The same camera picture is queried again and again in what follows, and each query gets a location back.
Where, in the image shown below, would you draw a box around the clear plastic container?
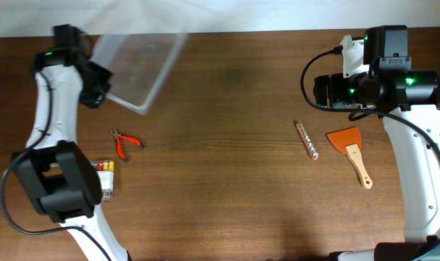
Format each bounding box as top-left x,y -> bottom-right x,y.
91,33 -> 187,115

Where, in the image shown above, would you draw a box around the clear case of coloured bits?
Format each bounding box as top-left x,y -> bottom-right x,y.
91,160 -> 115,201

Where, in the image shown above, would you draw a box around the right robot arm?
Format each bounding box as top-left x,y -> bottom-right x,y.
311,25 -> 440,260

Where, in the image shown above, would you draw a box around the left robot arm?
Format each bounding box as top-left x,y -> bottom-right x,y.
0,24 -> 131,260

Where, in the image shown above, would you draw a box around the orange scraper with wooden handle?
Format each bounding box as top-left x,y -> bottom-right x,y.
326,127 -> 373,189

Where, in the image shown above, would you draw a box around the orange socket rail with sockets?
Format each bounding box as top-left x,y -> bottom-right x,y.
295,121 -> 320,160

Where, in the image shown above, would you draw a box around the red handled pliers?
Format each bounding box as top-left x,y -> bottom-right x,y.
110,129 -> 145,163

